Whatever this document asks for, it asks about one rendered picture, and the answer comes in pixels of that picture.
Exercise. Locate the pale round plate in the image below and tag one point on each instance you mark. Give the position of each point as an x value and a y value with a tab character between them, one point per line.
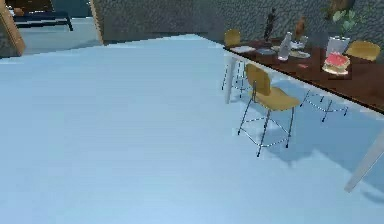
299	54

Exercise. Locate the dark low bench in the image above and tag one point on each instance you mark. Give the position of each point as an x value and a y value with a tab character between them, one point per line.
43	18

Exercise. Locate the black figure sculpture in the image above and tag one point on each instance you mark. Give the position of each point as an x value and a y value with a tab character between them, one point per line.
269	25

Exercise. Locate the brown sculpture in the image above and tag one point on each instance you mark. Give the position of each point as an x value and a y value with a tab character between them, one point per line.
300	28

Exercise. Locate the pink and cream cake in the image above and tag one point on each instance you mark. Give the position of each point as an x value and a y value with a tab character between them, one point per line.
336	62

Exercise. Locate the blue grey plate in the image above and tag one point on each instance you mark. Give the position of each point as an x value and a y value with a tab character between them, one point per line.
266	51

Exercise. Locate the dark brown dining table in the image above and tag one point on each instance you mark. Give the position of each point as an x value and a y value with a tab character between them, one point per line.
353	78

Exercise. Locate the white plate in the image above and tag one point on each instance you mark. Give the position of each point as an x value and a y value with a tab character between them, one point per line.
242	49

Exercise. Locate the white bowl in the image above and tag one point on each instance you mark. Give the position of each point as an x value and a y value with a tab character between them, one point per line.
297	44

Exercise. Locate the yellow chair with metal legs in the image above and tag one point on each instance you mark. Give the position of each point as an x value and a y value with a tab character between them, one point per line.
266	93
364	50
232	37

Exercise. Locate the green house plant white pot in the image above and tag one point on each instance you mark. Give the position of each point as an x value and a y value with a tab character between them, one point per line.
340	33

